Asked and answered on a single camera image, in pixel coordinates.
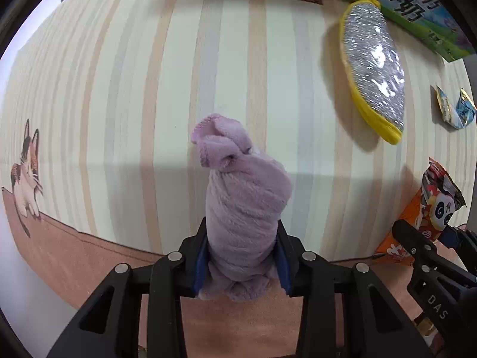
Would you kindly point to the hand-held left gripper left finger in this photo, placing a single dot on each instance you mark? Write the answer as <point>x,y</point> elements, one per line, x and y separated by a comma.
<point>200,268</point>

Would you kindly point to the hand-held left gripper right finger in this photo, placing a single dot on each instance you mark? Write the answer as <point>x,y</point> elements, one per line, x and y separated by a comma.
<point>285,273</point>

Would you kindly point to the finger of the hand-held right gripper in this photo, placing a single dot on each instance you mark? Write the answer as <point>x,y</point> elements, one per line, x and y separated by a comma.
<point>462,240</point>
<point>428,268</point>

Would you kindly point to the orange panda snack packet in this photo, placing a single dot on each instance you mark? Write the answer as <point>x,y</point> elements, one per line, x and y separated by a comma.
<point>438,209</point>

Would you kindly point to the purple fluffy towel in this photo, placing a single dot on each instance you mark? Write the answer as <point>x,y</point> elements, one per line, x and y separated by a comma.
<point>242,209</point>

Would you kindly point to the small blue white snack packet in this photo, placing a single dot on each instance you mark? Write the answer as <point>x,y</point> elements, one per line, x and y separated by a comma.
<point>465,113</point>
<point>444,105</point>

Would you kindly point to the striped cat print tablecloth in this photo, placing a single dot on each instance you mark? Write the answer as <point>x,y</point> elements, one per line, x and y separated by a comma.
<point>130,119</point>

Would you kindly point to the yellow silver scouring pad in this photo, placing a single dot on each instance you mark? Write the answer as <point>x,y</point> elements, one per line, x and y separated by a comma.
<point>372,63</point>

